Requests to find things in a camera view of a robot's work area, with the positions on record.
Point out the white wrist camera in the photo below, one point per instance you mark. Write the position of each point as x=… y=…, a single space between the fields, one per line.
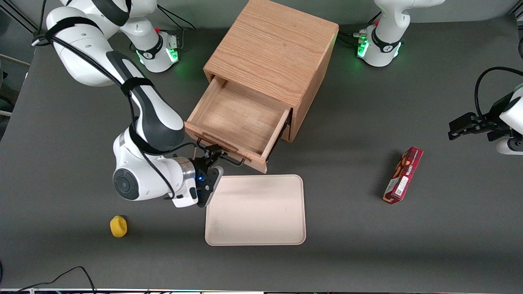
x=216 y=175
x=508 y=146

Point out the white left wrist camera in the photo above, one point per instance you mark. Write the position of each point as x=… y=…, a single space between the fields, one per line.
x=508 y=146

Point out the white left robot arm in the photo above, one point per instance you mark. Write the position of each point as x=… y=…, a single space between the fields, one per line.
x=386 y=24

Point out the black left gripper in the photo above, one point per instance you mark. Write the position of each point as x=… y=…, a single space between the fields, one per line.
x=491 y=118

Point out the wooden drawer cabinet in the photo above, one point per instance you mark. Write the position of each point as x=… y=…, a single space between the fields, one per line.
x=278 y=41

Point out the grey metal frame bar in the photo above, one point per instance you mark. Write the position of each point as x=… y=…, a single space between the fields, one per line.
x=16 y=60

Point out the yellow lemon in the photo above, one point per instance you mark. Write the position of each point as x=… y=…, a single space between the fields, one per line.
x=118 y=226

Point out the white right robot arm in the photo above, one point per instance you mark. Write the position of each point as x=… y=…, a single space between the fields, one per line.
x=157 y=112

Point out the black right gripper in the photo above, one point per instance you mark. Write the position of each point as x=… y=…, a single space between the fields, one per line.
x=200 y=165

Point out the red snack box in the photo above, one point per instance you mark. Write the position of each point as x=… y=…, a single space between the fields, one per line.
x=403 y=175

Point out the beige rectangular tray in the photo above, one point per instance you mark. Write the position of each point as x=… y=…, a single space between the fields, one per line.
x=255 y=210

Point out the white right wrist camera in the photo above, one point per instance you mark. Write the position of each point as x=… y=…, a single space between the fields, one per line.
x=216 y=175

